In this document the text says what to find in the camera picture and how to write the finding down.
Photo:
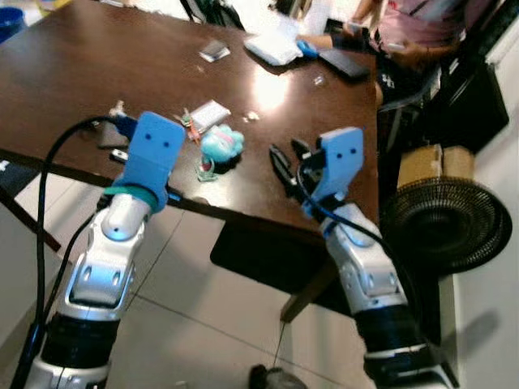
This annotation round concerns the brown wooden table leg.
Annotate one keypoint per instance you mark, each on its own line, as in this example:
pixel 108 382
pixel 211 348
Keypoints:
pixel 308 292
pixel 28 217

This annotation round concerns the small blue object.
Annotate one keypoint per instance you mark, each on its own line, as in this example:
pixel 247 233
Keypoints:
pixel 307 49

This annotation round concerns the black phone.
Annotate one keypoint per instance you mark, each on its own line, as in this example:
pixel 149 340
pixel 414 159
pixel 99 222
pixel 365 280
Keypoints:
pixel 345 64

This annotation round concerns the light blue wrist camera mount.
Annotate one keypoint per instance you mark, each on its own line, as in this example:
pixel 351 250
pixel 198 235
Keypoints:
pixel 154 154
pixel 340 158

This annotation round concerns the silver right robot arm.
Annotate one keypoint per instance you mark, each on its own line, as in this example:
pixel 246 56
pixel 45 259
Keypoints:
pixel 369 279

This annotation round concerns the black round floor fan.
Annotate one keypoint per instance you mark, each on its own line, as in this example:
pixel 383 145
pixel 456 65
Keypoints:
pixel 446 227

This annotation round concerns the small silver pouch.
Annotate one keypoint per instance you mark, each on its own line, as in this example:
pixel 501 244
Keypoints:
pixel 215 51

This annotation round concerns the light blue left wrist camera mount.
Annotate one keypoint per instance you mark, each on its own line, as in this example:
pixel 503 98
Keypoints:
pixel 154 154

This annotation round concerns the light blue right wrist camera mount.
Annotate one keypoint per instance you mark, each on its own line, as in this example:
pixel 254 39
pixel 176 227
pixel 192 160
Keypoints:
pixel 340 158

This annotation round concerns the black office chair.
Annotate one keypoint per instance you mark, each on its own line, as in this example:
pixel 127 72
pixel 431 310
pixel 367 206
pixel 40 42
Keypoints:
pixel 470 105

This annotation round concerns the black chair frame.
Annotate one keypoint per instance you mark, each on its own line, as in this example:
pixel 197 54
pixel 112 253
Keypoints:
pixel 215 12

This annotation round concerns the small white scrap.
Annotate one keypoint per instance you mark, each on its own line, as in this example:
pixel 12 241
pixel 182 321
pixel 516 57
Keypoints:
pixel 319 80
pixel 253 116

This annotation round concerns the seated person in pink shirt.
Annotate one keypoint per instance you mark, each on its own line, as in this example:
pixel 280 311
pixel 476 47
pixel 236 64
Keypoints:
pixel 426 24

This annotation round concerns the brown cardboard box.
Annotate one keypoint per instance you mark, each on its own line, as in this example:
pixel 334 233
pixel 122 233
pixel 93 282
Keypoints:
pixel 430 164

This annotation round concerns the dark robot foot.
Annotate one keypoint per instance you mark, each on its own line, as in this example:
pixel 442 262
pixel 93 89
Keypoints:
pixel 277 378

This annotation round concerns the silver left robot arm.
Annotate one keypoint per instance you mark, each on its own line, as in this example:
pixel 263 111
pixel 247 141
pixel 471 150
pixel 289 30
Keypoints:
pixel 101 267

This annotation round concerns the blue plastic bin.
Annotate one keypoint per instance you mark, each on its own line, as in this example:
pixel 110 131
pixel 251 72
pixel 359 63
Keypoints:
pixel 10 24

